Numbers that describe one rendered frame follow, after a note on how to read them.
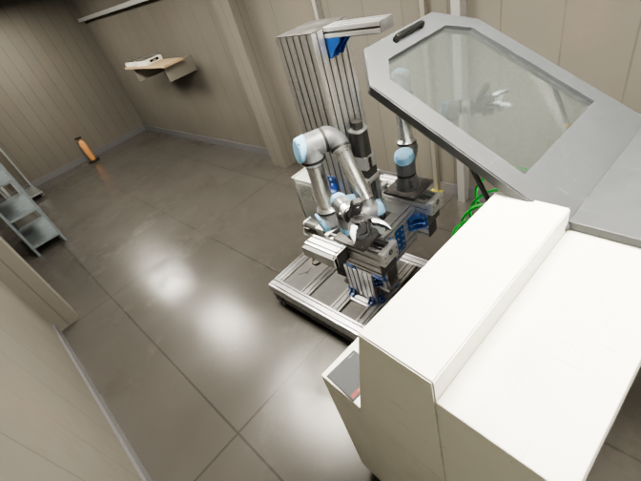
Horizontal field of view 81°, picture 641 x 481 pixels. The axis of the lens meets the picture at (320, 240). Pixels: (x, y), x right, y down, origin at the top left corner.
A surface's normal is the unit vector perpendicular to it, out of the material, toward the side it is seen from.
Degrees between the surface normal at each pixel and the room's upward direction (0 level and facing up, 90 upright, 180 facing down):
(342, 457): 0
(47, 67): 90
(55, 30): 90
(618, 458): 0
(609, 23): 90
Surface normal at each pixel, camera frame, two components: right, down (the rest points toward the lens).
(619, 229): -0.25, -0.75
